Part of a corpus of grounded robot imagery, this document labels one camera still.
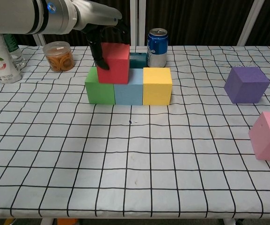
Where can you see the clear jar of rubber bands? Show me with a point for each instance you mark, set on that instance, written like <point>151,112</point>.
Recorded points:
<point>60,58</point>

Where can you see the green foam cube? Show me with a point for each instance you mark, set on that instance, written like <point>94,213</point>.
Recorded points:
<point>99,92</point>

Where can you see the blue soda can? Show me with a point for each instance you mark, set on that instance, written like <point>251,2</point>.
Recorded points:
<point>157,51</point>

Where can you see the red foam cube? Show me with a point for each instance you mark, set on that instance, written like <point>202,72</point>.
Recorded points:
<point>116,63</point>

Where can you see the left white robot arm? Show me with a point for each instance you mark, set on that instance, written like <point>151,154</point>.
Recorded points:
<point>20,16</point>

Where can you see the yellow foam cube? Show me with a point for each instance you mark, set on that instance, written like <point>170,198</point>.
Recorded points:
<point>157,86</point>

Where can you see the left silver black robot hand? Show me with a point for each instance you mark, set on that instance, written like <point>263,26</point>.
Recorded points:
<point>95,14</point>

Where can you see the teal oblong plastic case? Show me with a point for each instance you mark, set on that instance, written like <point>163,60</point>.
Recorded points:
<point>138,60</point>

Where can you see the white black grid tablecloth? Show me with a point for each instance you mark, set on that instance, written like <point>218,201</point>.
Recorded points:
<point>134,164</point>

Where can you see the purple foam cube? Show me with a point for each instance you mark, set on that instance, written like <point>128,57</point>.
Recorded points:
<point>244,86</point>

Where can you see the light blue foam cube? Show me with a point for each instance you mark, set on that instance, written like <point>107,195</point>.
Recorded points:
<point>128,93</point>

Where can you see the clear water bottle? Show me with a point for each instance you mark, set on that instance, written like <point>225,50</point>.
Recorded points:
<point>15,51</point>

